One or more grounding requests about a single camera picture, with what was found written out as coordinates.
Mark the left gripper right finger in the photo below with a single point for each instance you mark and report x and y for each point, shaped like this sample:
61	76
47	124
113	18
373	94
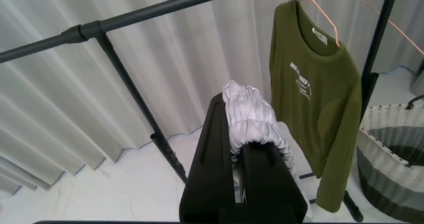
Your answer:
268	191

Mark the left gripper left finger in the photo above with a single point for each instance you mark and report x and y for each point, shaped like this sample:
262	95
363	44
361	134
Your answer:
208	184

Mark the pale grey shorts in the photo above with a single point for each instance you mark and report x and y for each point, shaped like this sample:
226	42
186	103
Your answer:
251	118

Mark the green long-sleeved shirt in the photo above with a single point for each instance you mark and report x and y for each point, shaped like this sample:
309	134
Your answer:
321	118

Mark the pink clothes hanger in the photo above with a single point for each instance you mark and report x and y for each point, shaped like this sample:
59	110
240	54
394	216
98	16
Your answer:
324	14
407	38

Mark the white laundry basket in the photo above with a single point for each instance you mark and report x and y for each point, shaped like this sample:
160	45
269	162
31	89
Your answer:
384	174

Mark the black clothes rack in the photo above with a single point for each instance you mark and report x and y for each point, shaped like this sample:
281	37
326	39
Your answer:
132	91

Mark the white curtain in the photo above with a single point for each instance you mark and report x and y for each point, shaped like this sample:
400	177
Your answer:
66	101

